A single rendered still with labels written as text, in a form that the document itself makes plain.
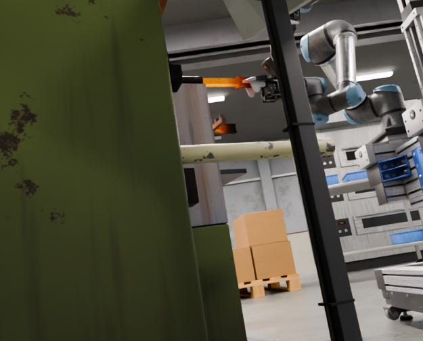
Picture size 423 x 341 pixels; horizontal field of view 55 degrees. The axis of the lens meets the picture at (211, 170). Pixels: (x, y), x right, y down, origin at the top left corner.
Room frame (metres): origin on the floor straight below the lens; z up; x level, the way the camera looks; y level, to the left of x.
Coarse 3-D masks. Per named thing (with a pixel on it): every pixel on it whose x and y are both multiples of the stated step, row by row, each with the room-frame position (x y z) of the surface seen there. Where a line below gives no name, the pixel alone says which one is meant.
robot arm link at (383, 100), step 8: (376, 88) 1.81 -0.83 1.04; (384, 88) 1.78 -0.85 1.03; (392, 88) 1.77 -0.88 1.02; (376, 96) 1.81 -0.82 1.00; (384, 96) 1.79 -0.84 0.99; (392, 96) 1.77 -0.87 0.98; (400, 96) 1.78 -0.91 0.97; (376, 104) 1.82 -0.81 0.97; (384, 104) 1.79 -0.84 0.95; (392, 104) 1.77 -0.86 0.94; (400, 104) 1.77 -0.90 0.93; (376, 112) 1.84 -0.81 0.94
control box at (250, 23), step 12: (228, 0) 0.94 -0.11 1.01; (240, 0) 0.92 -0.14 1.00; (252, 0) 0.91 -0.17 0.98; (288, 0) 0.87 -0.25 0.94; (300, 0) 0.86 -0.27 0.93; (240, 12) 0.94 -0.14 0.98; (252, 12) 0.93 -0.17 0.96; (240, 24) 0.96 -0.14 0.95; (252, 24) 0.95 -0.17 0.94; (264, 24) 0.93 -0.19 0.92; (252, 36) 0.99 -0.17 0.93
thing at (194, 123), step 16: (176, 96) 1.16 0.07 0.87; (192, 96) 1.18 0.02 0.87; (176, 112) 1.16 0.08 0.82; (192, 112) 1.18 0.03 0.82; (208, 112) 1.20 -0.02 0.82; (192, 128) 1.17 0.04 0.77; (208, 128) 1.19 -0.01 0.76; (192, 144) 1.17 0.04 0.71; (208, 176) 1.18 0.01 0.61; (208, 192) 1.18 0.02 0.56; (192, 208) 1.16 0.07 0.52; (208, 208) 1.18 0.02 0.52; (224, 208) 1.20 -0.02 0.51; (192, 224) 1.16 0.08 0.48; (208, 224) 1.18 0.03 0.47
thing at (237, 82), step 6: (204, 78) 1.35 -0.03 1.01; (210, 78) 1.36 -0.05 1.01; (216, 78) 1.37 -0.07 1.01; (222, 78) 1.38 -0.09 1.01; (228, 78) 1.39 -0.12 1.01; (234, 78) 1.40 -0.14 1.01; (240, 78) 1.40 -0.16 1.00; (210, 84) 1.37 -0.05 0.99; (216, 84) 1.38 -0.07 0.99; (222, 84) 1.38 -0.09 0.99; (228, 84) 1.39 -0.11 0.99; (234, 84) 1.40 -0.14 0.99; (240, 84) 1.40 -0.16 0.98; (246, 84) 1.41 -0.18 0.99
